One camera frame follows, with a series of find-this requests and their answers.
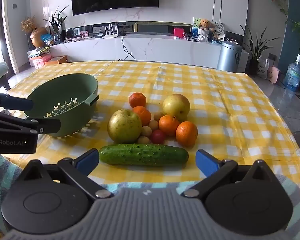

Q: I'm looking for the dried flower bunch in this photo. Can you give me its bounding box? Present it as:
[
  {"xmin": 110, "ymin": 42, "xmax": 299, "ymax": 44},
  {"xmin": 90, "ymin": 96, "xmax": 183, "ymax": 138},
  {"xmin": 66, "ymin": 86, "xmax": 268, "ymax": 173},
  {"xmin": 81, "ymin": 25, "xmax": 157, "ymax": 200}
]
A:
[{"xmin": 20, "ymin": 16, "xmax": 37, "ymax": 34}]

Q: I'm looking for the white router with antennas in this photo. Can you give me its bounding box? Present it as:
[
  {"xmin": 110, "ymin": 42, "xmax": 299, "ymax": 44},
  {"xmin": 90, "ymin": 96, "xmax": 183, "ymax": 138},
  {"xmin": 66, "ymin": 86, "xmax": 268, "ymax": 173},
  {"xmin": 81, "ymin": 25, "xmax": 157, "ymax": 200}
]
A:
[{"xmin": 102, "ymin": 23, "xmax": 125, "ymax": 39}]

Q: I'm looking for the blue snack bag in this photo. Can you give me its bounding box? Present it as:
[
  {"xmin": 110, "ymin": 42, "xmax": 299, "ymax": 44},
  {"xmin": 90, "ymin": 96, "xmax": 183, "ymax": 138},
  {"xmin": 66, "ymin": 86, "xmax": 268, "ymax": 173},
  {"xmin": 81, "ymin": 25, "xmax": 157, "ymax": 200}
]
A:
[{"xmin": 41, "ymin": 33, "xmax": 53, "ymax": 47}]

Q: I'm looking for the white plastic bag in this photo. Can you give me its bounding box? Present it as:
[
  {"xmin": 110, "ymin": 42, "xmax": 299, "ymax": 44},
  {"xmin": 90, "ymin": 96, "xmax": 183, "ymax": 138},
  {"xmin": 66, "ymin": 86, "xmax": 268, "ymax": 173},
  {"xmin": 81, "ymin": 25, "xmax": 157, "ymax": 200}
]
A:
[{"xmin": 257, "ymin": 59, "xmax": 269, "ymax": 79}]

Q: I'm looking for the green colander bowl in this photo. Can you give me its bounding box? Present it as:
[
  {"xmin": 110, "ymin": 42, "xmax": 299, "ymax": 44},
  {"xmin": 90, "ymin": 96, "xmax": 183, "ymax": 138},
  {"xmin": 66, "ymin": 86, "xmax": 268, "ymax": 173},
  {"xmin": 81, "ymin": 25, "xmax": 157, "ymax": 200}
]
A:
[{"xmin": 24, "ymin": 73, "xmax": 100, "ymax": 138}]

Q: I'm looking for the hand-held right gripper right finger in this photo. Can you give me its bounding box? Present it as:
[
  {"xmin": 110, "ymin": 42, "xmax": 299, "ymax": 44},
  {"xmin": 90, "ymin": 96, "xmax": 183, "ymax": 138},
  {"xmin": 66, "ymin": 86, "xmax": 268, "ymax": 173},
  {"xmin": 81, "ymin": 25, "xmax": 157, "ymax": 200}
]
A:
[{"xmin": 181, "ymin": 149, "xmax": 276, "ymax": 198}]

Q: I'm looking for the silver trash can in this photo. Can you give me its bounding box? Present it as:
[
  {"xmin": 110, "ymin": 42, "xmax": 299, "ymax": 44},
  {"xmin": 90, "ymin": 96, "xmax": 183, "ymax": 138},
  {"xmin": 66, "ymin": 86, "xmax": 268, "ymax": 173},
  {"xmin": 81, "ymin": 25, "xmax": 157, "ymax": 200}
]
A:
[{"xmin": 217, "ymin": 41, "xmax": 243, "ymax": 72}]

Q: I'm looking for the yellow framed dark board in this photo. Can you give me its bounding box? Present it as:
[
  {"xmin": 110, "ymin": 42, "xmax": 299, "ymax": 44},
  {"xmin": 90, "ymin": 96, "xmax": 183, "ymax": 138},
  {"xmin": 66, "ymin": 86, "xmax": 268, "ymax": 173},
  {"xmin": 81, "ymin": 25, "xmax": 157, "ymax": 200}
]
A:
[{"xmin": 134, "ymin": 22, "xmax": 192, "ymax": 33}]

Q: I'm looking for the round paper fan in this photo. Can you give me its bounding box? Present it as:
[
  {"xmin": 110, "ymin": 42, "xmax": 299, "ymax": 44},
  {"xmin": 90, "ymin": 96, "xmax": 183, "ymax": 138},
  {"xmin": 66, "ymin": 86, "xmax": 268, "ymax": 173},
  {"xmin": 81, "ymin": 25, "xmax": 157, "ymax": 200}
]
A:
[{"xmin": 210, "ymin": 21, "xmax": 225, "ymax": 34}]

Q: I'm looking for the red cherry tomato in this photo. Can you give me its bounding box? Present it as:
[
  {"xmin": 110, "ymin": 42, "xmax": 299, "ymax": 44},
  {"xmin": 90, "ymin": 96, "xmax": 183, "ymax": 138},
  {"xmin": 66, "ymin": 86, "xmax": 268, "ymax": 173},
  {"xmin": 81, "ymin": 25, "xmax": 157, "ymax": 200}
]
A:
[{"xmin": 150, "ymin": 129, "xmax": 166, "ymax": 145}]

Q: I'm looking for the white knitted basket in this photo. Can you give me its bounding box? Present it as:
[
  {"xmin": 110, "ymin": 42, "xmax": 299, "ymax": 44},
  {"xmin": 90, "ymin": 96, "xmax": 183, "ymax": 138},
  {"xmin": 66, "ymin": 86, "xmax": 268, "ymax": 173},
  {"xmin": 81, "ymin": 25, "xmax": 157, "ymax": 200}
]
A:
[{"xmin": 197, "ymin": 27, "xmax": 210, "ymax": 42}]

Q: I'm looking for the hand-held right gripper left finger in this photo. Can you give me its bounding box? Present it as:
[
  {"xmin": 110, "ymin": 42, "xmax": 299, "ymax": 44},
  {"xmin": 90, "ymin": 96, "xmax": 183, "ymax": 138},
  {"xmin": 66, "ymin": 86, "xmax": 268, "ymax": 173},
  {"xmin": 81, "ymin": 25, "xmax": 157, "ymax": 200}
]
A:
[{"xmin": 21, "ymin": 148, "xmax": 114, "ymax": 200}]

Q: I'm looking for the tall-leaved potted plant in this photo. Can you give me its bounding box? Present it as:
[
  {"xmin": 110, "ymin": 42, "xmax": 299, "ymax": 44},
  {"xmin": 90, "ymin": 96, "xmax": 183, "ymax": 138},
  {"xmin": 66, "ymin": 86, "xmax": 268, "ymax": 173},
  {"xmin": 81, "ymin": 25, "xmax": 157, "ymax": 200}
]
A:
[{"xmin": 239, "ymin": 24, "xmax": 282, "ymax": 75}]

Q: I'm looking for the blue-green standing picture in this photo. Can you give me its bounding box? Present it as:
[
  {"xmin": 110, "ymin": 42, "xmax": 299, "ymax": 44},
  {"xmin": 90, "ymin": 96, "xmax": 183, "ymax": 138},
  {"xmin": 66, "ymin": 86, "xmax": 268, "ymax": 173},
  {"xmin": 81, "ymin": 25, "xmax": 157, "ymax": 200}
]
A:
[{"xmin": 192, "ymin": 17, "xmax": 203, "ymax": 35}]

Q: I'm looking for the yellow checked tablecloth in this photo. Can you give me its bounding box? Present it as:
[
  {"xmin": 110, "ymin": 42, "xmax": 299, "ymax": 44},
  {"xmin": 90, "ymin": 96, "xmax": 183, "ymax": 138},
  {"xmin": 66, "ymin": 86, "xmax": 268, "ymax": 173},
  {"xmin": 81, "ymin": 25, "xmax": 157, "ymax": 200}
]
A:
[{"xmin": 9, "ymin": 60, "xmax": 300, "ymax": 205}]

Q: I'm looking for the golden gourd vase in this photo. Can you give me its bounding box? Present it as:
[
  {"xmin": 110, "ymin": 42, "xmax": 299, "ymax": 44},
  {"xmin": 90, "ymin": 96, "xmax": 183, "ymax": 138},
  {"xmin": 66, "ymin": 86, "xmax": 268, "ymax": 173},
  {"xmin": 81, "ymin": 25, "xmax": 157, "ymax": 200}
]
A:
[{"xmin": 30, "ymin": 27, "xmax": 48, "ymax": 48}]

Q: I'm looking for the green cucumber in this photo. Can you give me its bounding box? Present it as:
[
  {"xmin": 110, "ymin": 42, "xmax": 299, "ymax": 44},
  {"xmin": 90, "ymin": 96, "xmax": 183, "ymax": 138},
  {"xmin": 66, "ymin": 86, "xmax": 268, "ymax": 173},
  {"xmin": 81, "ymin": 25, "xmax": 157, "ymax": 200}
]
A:
[{"xmin": 99, "ymin": 143, "xmax": 189, "ymax": 167}]

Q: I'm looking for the teal striped clothing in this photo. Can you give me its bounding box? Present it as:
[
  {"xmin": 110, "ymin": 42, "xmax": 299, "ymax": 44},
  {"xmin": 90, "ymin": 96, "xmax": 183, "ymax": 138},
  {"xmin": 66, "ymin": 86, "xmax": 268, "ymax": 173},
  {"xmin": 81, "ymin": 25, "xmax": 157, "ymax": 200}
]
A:
[{"xmin": 0, "ymin": 154, "xmax": 300, "ymax": 240}]

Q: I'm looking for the brown teddy bear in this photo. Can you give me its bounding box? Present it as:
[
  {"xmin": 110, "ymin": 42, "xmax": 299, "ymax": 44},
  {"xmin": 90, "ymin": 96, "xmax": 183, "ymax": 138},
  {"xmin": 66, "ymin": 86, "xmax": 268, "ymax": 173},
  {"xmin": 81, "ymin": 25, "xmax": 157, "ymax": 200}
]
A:
[{"xmin": 198, "ymin": 19, "xmax": 215, "ymax": 32}]

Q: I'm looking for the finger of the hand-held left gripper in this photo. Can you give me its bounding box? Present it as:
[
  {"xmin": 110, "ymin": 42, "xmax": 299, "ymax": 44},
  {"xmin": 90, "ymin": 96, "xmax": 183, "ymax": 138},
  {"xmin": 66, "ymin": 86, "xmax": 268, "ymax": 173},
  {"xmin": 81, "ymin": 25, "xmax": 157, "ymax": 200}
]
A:
[
  {"xmin": 0, "ymin": 110, "xmax": 62, "ymax": 135},
  {"xmin": 0, "ymin": 88, "xmax": 33, "ymax": 111}
]

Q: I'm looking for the orange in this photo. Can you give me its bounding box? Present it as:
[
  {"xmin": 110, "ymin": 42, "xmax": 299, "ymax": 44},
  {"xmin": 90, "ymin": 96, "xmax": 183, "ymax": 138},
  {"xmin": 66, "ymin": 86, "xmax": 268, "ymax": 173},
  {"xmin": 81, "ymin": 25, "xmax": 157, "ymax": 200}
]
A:
[
  {"xmin": 132, "ymin": 106, "xmax": 152, "ymax": 127},
  {"xmin": 129, "ymin": 92, "xmax": 147, "ymax": 108},
  {"xmin": 176, "ymin": 121, "xmax": 198, "ymax": 148},
  {"xmin": 158, "ymin": 115, "xmax": 180, "ymax": 137}
]

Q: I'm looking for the green plant in glass vase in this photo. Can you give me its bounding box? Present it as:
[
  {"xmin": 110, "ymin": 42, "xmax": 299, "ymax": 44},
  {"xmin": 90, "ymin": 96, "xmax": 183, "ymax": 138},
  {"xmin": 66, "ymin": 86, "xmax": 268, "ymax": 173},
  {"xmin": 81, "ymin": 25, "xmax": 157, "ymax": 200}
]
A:
[{"xmin": 43, "ymin": 5, "xmax": 69, "ymax": 44}]

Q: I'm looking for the large yellow-green pear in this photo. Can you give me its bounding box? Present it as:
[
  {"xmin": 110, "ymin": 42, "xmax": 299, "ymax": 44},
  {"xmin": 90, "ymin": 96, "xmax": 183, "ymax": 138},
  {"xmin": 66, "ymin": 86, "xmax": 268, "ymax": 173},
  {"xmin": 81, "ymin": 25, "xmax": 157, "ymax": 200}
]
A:
[{"xmin": 107, "ymin": 109, "xmax": 142, "ymax": 144}]

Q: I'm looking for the black power cable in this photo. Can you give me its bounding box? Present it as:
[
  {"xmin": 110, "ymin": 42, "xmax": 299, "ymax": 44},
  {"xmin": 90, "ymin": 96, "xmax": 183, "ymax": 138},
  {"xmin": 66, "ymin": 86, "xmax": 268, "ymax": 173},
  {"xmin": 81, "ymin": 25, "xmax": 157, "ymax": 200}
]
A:
[{"xmin": 120, "ymin": 36, "xmax": 138, "ymax": 62}]

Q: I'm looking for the white marble television cabinet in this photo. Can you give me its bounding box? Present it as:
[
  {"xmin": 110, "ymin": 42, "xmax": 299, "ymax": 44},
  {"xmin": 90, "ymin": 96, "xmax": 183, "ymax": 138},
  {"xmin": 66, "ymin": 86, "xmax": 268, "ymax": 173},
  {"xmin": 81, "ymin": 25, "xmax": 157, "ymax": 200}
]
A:
[{"xmin": 27, "ymin": 34, "xmax": 249, "ymax": 70}]

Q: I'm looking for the blue water jug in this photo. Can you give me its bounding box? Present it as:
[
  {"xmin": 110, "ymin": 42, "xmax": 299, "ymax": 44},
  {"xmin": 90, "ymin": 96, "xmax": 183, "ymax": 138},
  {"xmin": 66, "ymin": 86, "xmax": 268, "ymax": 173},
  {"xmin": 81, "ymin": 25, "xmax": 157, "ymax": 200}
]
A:
[{"xmin": 283, "ymin": 54, "xmax": 300, "ymax": 92}]

